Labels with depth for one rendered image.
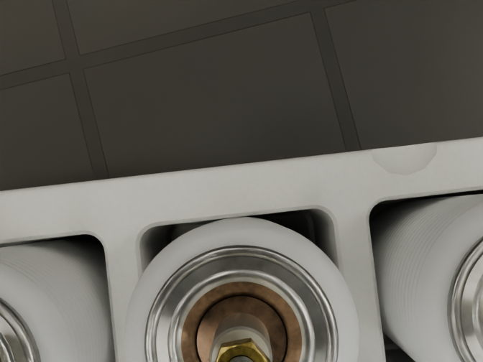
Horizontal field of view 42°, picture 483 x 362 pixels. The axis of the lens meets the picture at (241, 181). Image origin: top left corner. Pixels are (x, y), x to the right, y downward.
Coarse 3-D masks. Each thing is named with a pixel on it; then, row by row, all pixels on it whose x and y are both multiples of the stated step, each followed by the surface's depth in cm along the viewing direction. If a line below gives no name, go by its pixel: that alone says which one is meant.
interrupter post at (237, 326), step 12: (228, 324) 23; (240, 324) 22; (252, 324) 23; (216, 336) 22; (228, 336) 22; (240, 336) 22; (252, 336) 22; (264, 336) 22; (216, 348) 22; (264, 348) 22
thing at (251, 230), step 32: (224, 224) 26; (256, 224) 26; (160, 256) 26; (192, 256) 25; (288, 256) 25; (320, 256) 25; (160, 288) 25; (128, 320) 25; (352, 320) 25; (128, 352) 25; (352, 352) 25
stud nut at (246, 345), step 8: (224, 344) 21; (232, 344) 20; (240, 344) 20; (248, 344) 20; (256, 344) 21; (224, 352) 20; (232, 352) 20; (240, 352) 20; (248, 352) 20; (256, 352) 20; (216, 360) 20; (224, 360) 20; (256, 360) 20; (264, 360) 20
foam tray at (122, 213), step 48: (432, 144) 32; (480, 144) 32; (0, 192) 32; (48, 192) 32; (96, 192) 32; (144, 192) 32; (192, 192) 32; (240, 192) 32; (288, 192) 32; (336, 192) 32; (384, 192) 32; (432, 192) 32; (480, 192) 43; (0, 240) 32; (48, 240) 43; (96, 240) 43; (144, 240) 34; (336, 240) 32; (384, 336) 43
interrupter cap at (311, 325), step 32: (224, 256) 25; (256, 256) 25; (192, 288) 25; (224, 288) 25; (256, 288) 25; (288, 288) 25; (320, 288) 25; (160, 320) 25; (192, 320) 25; (288, 320) 25; (320, 320) 25; (160, 352) 25; (192, 352) 25; (288, 352) 25; (320, 352) 25
